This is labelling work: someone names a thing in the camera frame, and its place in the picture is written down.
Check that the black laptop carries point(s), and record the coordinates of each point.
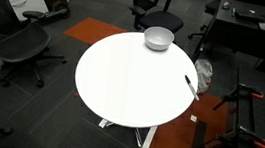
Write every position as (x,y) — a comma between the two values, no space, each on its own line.
(256,16)

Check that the clear plastic bag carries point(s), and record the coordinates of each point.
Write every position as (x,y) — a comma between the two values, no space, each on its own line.
(203,74)

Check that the black office desk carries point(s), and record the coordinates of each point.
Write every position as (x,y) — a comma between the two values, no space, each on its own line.
(244,31)

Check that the black support post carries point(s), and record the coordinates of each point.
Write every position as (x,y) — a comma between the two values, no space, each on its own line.
(197,147)

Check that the computer mouse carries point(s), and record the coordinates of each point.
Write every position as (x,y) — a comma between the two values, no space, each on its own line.
(226,5)

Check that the white metal table base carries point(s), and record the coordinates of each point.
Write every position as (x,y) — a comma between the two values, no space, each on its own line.
(147,140)

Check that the black padded office chair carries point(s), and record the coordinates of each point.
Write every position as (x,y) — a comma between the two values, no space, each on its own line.
(160,19)

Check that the white drawer cabinet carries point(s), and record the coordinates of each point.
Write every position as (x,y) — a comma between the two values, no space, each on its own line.
(26,0)

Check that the small white floor tag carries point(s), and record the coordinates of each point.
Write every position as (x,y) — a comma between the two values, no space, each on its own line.
(194,118)

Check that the black chair with star base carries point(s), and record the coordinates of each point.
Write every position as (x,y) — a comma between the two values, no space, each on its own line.
(210,12)

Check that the black mesh office chair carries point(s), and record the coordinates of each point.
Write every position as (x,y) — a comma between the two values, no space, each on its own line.
(18,46)

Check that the black and silver pen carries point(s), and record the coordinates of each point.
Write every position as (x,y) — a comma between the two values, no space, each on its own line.
(191,87)

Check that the silver round bowl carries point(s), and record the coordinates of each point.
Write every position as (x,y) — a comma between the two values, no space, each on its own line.
(158,37)

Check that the black hoverboard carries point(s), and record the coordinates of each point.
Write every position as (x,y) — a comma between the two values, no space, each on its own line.
(57,11)

